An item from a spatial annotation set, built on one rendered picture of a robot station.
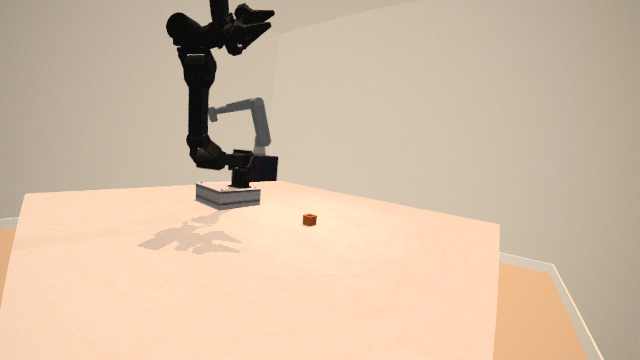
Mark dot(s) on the orange block with dark square mark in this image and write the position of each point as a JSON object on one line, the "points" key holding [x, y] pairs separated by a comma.
{"points": [[309, 220]]}

